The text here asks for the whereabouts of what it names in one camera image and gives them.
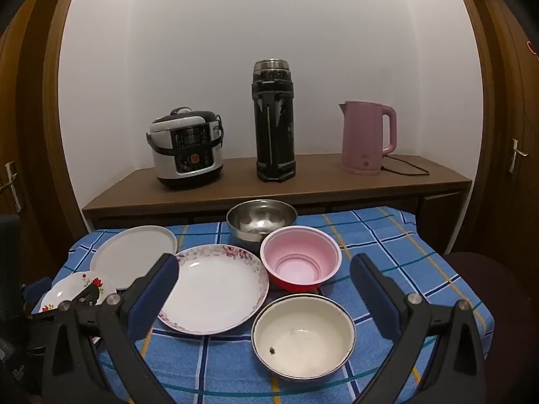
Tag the wooden door frame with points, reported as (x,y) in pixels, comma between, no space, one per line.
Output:
(478,134)
(57,134)

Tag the small red flower plate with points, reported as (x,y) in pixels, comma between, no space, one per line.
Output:
(69,288)

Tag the black thermos flask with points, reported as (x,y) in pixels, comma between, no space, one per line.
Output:
(273,134)

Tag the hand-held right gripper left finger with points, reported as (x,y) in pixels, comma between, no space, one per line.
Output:
(156,298)

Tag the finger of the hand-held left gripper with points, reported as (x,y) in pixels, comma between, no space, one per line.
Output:
(37,289)
(90,295)

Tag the white and black rice cooker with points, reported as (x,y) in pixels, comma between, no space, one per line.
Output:
(185,151)

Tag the pink electric kettle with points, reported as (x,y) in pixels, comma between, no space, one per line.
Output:
(364,139)

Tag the blue checked tablecloth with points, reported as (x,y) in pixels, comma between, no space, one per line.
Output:
(379,240)

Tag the cream enamel bowl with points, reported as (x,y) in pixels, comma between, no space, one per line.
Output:
(303,336)

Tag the large pink floral plate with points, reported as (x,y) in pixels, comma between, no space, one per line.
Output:
(214,290)

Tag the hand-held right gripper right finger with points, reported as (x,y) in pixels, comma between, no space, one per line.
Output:
(374,298)

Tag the pink and red bowl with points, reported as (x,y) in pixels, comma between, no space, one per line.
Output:
(301,261)

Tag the plain grey plate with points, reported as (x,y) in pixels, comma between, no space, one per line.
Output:
(130,252)

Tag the brown wooden cabinet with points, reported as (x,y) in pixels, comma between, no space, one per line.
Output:
(320,181)

